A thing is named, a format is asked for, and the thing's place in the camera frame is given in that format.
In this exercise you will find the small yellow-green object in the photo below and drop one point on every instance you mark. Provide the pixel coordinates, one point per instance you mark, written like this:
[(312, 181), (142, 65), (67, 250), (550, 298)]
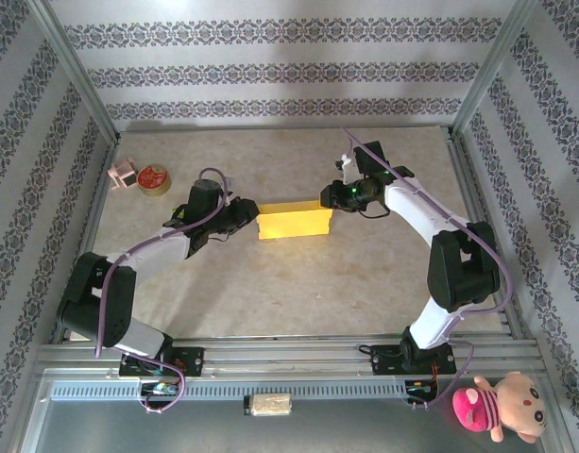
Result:
[(178, 214)]

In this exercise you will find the aluminium side rail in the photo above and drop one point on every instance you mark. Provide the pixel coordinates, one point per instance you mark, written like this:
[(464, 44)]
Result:
[(101, 179), (464, 165)]

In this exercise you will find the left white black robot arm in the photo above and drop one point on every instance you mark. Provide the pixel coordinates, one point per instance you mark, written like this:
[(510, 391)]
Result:
[(152, 250)]

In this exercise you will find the aluminium mounting rail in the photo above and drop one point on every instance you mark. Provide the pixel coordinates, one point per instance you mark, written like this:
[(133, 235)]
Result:
[(294, 358)]

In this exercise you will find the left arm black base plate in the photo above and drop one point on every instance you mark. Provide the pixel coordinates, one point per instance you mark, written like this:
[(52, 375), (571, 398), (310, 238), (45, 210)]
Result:
[(190, 361)]

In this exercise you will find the red round tin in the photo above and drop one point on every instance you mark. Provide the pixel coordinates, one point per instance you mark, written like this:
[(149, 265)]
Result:
[(153, 181)]

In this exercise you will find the pink and beige plush toy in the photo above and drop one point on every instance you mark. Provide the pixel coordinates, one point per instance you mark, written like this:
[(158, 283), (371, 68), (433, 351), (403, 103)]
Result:
[(511, 406)]

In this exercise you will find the aluminium frame post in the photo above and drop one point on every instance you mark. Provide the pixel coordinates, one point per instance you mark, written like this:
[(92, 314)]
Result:
[(494, 71), (76, 71)]

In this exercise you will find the small pink plastic toy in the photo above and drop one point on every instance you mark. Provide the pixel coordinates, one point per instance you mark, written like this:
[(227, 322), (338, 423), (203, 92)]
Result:
[(121, 174)]

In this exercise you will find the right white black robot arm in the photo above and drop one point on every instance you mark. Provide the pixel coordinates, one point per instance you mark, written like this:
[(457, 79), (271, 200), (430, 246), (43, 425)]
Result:
[(421, 212)]

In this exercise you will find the yellow white paper box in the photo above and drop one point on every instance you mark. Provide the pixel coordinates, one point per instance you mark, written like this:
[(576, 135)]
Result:
[(294, 224)]

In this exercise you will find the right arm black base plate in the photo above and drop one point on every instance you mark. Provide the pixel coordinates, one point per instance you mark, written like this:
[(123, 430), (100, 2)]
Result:
[(383, 361)]

